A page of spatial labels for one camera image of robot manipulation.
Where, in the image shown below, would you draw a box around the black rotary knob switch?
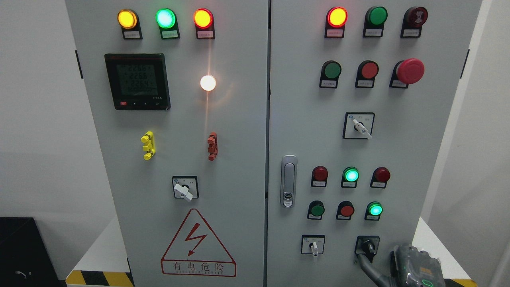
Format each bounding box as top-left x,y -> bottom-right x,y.
355,236 -> 380,263

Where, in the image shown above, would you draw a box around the dark red indicator third row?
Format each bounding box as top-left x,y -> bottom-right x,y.
311,166 -> 328,188

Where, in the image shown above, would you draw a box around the white glowing indicator light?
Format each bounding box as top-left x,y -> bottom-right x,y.
199,75 -> 217,92

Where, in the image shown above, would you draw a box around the green push button fourth row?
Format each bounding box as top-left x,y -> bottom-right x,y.
307,200 -> 326,220

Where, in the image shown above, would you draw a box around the grey left cabinet door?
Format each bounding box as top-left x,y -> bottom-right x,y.
65,0 -> 269,287

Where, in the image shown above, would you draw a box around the grey cabinet door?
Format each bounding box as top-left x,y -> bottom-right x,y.
267,0 -> 482,287
65,0 -> 269,287

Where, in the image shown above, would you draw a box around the lit green indicator third row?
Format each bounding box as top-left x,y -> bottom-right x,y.
341,167 -> 359,188

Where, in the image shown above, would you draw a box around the green push button second row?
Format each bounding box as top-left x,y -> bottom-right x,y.
319,60 -> 342,89

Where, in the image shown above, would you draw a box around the red push button fourth row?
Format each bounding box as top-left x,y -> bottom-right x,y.
336,201 -> 355,220

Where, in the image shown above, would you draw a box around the grey right cabinet door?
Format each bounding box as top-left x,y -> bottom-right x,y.
267,0 -> 482,287

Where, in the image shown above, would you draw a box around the red electric hazard warning sticker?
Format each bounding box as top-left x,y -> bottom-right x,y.
161,208 -> 237,277

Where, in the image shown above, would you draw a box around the red indicator third row right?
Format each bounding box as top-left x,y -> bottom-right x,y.
370,167 -> 390,189

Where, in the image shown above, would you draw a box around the black digital power meter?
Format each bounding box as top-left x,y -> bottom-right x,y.
104,53 -> 171,110

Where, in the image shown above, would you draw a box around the red push button second row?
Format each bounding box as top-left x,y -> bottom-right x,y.
355,60 -> 379,88

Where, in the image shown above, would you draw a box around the orange-red indicator light left door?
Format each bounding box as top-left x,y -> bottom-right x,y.
193,8 -> 215,39

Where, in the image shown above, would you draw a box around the lit green button fourth row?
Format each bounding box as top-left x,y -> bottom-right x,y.
364,201 -> 384,220

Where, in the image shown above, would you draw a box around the red lit indicator right door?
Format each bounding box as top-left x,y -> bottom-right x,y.
324,6 -> 348,38

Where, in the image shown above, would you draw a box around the green indicator light top left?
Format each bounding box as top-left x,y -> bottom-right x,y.
155,8 -> 180,40

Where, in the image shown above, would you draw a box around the red emergency stop mushroom button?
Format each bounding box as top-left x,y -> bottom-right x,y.
388,58 -> 426,88

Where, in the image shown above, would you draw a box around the green push button top right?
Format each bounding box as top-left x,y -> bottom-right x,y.
363,6 -> 388,37

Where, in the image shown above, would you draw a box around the yellow indicator light top left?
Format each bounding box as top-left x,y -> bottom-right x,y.
117,9 -> 143,40

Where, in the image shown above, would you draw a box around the white platform with hazard stripes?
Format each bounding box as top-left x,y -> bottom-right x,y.
65,217 -> 477,287

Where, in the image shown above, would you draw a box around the dark red buzzer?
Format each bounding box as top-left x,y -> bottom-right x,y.
400,6 -> 428,38

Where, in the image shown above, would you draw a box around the black box lower left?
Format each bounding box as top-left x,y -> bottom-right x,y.
0,217 -> 60,287

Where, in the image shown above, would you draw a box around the silver door lock handle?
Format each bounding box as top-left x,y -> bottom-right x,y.
280,155 -> 297,208

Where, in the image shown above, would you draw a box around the white selector switch left door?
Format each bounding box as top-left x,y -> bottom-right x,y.
171,176 -> 199,202

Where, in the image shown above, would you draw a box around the white selector switch upper right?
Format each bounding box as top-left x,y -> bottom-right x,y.
343,112 -> 375,140

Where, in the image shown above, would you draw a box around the white selector switch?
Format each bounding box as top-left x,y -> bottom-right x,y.
301,234 -> 326,258
343,112 -> 375,140

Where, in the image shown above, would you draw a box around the white selector switch lower right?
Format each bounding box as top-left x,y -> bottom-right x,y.
301,234 -> 326,258

